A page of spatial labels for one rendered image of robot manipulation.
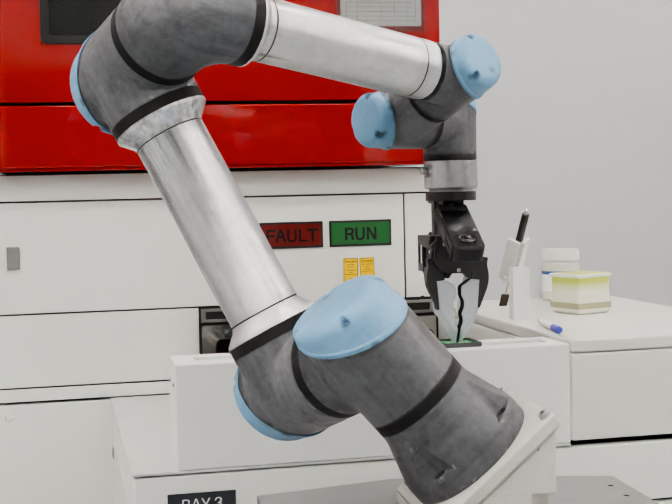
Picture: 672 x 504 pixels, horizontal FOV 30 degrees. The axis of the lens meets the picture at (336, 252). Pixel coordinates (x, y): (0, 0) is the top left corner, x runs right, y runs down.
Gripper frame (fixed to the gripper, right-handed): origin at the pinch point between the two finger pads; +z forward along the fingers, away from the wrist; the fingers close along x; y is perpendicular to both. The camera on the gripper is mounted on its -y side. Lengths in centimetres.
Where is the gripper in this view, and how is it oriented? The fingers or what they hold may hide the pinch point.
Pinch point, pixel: (458, 334)
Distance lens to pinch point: 177.0
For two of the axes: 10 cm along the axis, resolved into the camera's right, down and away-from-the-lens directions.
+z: 0.2, 10.0, 0.5
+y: -2.2, -0.4, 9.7
